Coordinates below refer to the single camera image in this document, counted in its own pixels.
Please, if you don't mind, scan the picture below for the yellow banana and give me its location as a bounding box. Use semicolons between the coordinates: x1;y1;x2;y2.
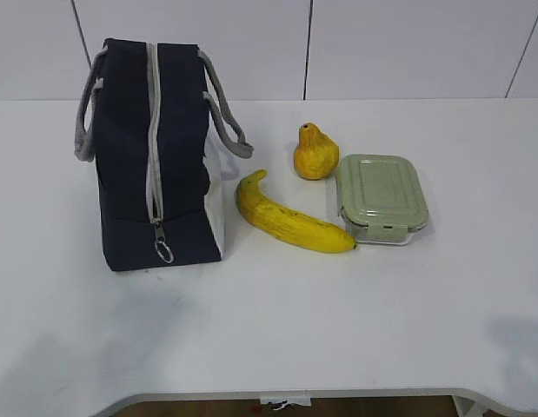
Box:
236;169;356;254

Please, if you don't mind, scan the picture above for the yellow pear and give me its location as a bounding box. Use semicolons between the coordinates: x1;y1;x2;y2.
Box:
294;122;340;180

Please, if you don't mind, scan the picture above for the green lidded glass container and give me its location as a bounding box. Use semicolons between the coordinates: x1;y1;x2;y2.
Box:
335;154;428;246

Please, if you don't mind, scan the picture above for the navy blue lunch bag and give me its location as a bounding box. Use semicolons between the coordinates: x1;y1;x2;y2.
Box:
74;38;253;272

